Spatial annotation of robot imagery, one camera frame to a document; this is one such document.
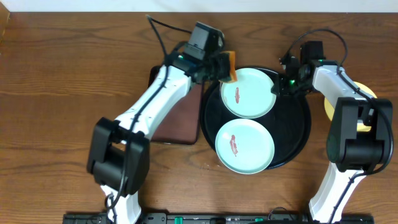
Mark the green yellow sponge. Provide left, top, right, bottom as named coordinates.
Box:
left=218, top=51, right=237, bottom=83

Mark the green plate with stain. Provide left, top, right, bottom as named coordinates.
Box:
left=220, top=68, right=276, bottom=119

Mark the yellow plate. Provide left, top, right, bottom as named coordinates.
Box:
left=323, top=81, right=377, bottom=133

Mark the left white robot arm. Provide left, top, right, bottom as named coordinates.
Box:
left=86, top=50, right=237, bottom=223

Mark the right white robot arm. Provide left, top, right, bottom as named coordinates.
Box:
left=272, top=57, right=394, bottom=223

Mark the rectangular black water tray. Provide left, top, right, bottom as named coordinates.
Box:
left=152, top=84, right=203, bottom=145

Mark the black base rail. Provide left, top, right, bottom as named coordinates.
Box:
left=62, top=211, right=374, bottom=224

